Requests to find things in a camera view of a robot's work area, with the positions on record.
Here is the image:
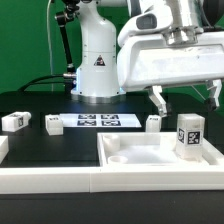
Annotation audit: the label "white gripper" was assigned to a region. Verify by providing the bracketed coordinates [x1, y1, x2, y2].
[117, 32, 224, 117]

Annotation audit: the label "white square table top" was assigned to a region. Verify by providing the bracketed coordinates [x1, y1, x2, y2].
[97, 132, 224, 167]

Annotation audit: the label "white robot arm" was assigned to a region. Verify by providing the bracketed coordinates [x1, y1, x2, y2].
[72, 0, 224, 117]

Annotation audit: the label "sheet with fiducial markers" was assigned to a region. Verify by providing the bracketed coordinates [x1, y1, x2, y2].
[60, 113, 141, 128]

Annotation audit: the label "white U-shaped obstacle fence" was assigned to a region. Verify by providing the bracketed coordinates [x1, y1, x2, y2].
[0, 134, 224, 195]

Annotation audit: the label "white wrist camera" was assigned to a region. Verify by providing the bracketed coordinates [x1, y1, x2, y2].
[118, 4, 173, 47]

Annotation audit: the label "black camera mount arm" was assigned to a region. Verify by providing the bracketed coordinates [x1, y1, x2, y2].
[54, 0, 81, 79]

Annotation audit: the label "white hanging cable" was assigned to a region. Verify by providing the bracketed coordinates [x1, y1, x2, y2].
[46, 0, 56, 93]

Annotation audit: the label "black cables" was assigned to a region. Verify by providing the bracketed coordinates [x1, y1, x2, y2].
[18, 73, 78, 93]

